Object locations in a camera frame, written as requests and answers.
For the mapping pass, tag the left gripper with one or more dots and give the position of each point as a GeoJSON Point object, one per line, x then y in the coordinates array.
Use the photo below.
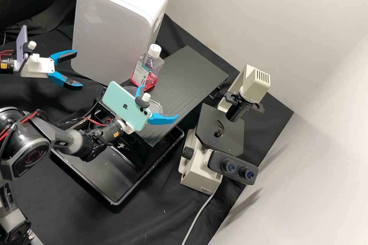
{"type": "Point", "coordinates": [37, 67]}

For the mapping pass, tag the black platform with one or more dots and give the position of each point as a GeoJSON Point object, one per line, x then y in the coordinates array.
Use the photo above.
{"type": "Point", "coordinates": [187, 90]}

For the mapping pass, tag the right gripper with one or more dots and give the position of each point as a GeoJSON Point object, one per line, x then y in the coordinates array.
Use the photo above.
{"type": "Point", "coordinates": [128, 130]}

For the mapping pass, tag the white box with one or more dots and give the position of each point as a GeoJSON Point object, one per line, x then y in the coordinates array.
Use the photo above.
{"type": "Point", "coordinates": [115, 21]}

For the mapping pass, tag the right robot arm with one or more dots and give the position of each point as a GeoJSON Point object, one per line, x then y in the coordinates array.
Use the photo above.
{"type": "Point", "coordinates": [34, 141]}

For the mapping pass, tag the red liquid bottle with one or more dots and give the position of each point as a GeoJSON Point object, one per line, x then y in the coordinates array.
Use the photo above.
{"type": "Point", "coordinates": [146, 72]}

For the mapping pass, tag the black tray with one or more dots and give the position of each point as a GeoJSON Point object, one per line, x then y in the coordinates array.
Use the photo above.
{"type": "Point", "coordinates": [109, 176]}

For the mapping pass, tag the wrist camera phone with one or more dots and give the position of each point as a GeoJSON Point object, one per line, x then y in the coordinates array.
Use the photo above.
{"type": "Point", "coordinates": [123, 104]}
{"type": "Point", "coordinates": [22, 47]}

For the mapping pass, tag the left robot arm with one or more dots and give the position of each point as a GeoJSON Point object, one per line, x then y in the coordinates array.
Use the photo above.
{"type": "Point", "coordinates": [6, 65]}

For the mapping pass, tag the left wrist camera phone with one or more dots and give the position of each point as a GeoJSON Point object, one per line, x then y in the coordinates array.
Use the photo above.
{"type": "Point", "coordinates": [22, 47]}

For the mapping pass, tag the cream microscope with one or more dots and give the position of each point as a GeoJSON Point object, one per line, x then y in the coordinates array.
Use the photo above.
{"type": "Point", "coordinates": [212, 147]}

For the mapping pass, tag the petri dish lid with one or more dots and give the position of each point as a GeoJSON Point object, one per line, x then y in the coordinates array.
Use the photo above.
{"type": "Point", "coordinates": [129, 87]}

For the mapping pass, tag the petri dish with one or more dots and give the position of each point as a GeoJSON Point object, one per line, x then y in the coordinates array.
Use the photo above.
{"type": "Point", "coordinates": [156, 106]}

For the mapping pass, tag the right wrist camera phone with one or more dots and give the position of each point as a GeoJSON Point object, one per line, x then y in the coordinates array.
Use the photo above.
{"type": "Point", "coordinates": [123, 104]}

